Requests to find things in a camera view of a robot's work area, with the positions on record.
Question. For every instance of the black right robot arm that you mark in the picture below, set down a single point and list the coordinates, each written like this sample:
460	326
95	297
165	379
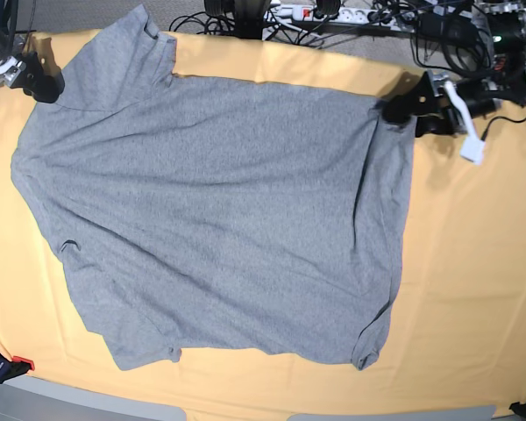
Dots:
15	42

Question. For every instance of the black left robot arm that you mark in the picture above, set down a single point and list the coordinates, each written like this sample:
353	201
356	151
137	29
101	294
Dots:
476	47

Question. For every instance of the grey t-shirt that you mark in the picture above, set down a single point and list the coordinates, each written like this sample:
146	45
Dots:
212	212

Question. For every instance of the yellow table cloth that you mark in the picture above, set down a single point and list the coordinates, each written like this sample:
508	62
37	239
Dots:
458	328

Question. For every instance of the white power strip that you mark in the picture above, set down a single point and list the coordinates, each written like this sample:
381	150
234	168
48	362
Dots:
302	17

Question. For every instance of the black power adapter box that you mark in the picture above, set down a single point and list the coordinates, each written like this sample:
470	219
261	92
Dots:
458	31

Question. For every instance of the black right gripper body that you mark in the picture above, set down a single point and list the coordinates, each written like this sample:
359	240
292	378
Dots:
15	76

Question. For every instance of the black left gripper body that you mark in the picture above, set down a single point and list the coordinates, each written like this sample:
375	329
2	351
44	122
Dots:
467	100

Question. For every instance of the blue red clamp left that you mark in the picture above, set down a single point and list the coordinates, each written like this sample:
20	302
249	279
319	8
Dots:
16	367

